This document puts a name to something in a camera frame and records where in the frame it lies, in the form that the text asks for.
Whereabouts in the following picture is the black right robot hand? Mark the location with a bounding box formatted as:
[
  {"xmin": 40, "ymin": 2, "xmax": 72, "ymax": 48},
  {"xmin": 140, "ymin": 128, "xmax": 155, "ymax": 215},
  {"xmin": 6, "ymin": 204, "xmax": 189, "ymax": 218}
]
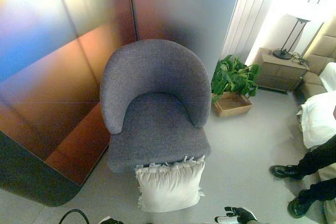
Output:
[{"xmin": 214, "ymin": 206, "xmax": 257, "ymax": 224}]

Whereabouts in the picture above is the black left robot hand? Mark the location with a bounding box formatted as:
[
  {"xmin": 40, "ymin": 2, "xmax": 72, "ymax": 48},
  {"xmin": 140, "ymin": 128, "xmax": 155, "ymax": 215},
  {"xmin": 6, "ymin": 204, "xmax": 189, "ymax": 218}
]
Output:
[{"xmin": 101, "ymin": 216, "xmax": 120, "ymax": 224}]

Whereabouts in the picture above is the white fringed throw pillow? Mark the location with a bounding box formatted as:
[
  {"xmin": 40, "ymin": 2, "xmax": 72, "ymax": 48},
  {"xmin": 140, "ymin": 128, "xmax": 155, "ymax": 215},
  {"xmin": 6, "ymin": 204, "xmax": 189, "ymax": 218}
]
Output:
[{"xmin": 134, "ymin": 155, "xmax": 206, "ymax": 213}]

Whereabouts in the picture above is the white bed pillow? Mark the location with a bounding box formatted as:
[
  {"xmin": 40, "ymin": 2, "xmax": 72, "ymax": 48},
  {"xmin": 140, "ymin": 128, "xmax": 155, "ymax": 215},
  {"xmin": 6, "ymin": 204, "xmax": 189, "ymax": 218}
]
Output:
[{"xmin": 319, "ymin": 62, "xmax": 336, "ymax": 93}]

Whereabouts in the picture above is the black leather shoe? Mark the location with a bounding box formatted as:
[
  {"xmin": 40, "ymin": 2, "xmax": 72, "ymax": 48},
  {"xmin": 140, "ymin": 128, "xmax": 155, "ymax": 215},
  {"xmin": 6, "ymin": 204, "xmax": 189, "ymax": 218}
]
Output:
[
  {"xmin": 269, "ymin": 165, "xmax": 306, "ymax": 180},
  {"xmin": 287, "ymin": 196, "xmax": 316, "ymax": 219}
]

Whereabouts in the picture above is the black trouser leg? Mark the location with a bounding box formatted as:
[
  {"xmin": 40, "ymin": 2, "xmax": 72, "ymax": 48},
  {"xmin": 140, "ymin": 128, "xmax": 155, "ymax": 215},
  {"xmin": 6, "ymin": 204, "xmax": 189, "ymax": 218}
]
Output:
[
  {"xmin": 298, "ymin": 134, "xmax": 336, "ymax": 177},
  {"xmin": 298, "ymin": 173, "xmax": 336, "ymax": 204}
]

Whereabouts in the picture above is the brown wooden desk rounded corner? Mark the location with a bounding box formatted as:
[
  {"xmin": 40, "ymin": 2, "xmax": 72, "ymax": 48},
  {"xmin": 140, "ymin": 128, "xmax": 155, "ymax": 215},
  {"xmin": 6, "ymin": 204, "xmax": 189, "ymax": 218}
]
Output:
[{"xmin": 0, "ymin": 84, "xmax": 111, "ymax": 208}]

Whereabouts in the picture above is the light wooden planter box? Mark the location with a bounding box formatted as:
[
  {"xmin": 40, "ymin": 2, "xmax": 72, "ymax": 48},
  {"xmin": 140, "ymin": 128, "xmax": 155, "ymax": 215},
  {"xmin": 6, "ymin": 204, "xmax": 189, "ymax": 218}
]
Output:
[{"xmin": 211, "ymin": 91, "xmax": 253, "ymax": 119}]

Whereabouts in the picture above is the green leafy houseplant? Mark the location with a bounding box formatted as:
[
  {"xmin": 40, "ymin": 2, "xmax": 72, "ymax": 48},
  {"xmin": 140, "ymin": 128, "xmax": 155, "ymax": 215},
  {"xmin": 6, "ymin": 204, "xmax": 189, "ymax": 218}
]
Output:
[{"xmin": 211, "ymin": 55, "xmax": 262, "ymax": 104}]

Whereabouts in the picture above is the beige wooden nightstand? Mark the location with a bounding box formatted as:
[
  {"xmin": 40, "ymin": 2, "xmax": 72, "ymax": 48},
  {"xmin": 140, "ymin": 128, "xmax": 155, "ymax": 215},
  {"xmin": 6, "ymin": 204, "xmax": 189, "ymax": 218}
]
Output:
[{"xmin": 255, "ymin": 47, "xmax": 310, "ymax": 93}]

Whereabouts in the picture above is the grey fabric tub armchair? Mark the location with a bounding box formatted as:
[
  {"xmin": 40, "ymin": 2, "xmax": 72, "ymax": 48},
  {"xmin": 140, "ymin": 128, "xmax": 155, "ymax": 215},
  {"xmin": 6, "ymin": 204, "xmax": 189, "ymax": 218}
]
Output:
[{"xmin": 99, "ymin": 39, "xmax": 213, "ymax": 174}]

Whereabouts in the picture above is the beige padded headboard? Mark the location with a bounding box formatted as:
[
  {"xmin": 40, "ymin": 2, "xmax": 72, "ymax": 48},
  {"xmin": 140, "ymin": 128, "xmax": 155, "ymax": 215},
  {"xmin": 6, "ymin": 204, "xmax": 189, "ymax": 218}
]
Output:
[{"xmin": 301, "ymin": 20, "xmax": 336, "ymax": 94}]

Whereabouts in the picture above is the white pleated curtain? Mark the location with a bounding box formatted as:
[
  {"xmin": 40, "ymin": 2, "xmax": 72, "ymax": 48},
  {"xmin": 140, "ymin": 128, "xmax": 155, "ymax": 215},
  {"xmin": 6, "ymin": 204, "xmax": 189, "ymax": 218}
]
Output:
[{"xmin": 222, "ymin": 0, "xmax": 274, "ymax": 63}]

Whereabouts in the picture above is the black looped wrist cable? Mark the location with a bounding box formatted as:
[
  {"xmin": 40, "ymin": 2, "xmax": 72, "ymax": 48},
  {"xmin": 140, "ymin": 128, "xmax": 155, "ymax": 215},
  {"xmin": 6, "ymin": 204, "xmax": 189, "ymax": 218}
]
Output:
[{"xmin": 58, "ymin": 209, "xmax": 90, "ymax": 224}]

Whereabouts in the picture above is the black cable on nightstand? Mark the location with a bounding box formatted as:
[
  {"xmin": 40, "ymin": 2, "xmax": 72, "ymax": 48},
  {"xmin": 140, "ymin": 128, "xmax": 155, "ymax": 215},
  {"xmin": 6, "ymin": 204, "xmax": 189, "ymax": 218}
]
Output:
[{"xmin": 290, "ymin": 52, "xmax": 310, "ymax": 67}]

